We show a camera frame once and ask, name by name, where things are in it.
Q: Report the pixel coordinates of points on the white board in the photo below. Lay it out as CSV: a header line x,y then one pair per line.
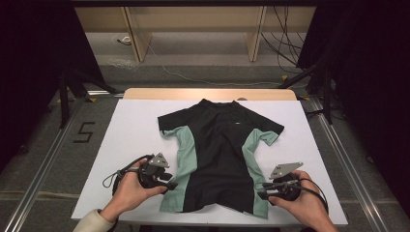
x,y
135,122

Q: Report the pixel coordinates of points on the person's left hand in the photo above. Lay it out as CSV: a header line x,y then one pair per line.
x,y
129,193

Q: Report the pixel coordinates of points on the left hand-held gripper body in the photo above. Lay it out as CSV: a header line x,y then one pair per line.
x,y
151,174

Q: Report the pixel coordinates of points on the black curtain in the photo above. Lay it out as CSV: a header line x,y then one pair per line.
x,y
35,64
374,80

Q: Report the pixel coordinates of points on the white plug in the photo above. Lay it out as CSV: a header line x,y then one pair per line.
x,y
125,40

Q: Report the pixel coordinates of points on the aluminium floor rail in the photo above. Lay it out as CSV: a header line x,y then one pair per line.
x,y
351,174
38,180

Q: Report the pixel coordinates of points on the black metal stand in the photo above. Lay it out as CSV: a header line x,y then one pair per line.
x,y
64,96
327,93

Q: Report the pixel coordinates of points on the wooden table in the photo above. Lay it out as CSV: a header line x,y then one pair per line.
x,y
167,94

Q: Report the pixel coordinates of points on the black and green t-shirt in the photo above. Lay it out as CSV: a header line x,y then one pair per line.
x,y
219,154

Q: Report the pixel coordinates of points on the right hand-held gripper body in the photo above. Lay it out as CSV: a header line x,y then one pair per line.
x,y
285,185

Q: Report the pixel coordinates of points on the light wooden desk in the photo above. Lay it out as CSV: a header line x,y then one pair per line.
x,y
193,19

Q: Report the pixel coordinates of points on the short aluminium rail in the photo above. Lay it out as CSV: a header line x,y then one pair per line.
x,y
104,93

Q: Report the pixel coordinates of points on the person's right hand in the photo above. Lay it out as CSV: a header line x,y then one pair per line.
x,y
306,206

